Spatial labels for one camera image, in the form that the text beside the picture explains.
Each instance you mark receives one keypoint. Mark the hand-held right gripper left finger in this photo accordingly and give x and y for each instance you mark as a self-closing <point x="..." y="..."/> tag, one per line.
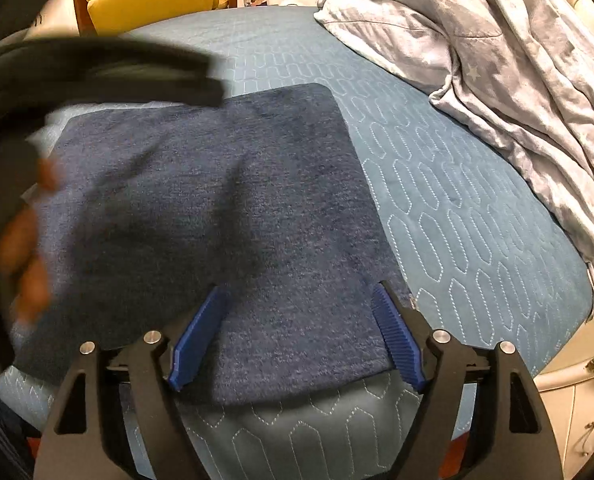
<point x="197" y="340"/>

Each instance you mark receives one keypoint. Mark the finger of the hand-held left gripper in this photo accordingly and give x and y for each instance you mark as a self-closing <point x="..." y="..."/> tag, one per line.
<point x="127" y="72"/>

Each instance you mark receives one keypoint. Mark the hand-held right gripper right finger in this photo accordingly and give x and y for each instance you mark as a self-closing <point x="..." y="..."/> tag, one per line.
<point x="399" y="340"/>

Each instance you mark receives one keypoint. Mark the dark blue denim pants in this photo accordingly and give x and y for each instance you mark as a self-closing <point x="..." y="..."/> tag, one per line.
<point x="217" y="230"/>

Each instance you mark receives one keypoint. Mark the person's left hand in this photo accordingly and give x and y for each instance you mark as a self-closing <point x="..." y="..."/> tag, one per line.
<point x="29" y="260"/>

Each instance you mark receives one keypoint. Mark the blue quilted bed cover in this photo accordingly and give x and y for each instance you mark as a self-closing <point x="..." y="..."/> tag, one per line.
<point x="452" y="210"/>

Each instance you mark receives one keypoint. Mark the grey crumpled blanket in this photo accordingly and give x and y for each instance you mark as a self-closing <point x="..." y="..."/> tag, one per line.
<point x="502" y="60"/>

